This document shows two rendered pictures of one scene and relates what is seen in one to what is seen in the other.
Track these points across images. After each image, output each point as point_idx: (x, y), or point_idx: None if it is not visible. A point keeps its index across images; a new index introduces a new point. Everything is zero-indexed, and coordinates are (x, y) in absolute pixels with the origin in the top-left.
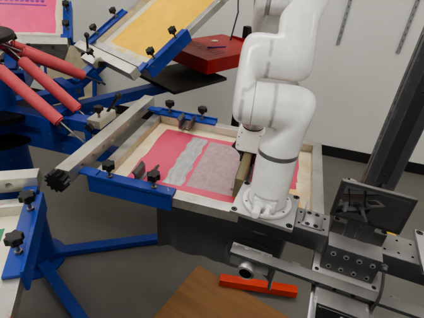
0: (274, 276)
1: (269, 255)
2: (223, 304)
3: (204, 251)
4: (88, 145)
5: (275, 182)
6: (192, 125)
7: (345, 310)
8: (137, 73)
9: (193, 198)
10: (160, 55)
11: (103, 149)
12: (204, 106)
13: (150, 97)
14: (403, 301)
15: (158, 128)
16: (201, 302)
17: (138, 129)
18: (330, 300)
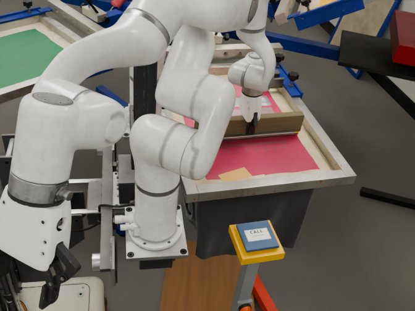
0: (201, 243)
1: (112, 149)
2: (225, 286)
3: None
4: (169, 47)
5: (130, 95)
6: (274, 86)
7: (89, 197)
8: (283, 18)
9: (167, 115)
10: (314, 10)
11: None
12: (297, 74)
13: (278, 46)
14: (112, 222)
15: None
16: (213, 267)
17: (231, 63)
18: (95, 189)
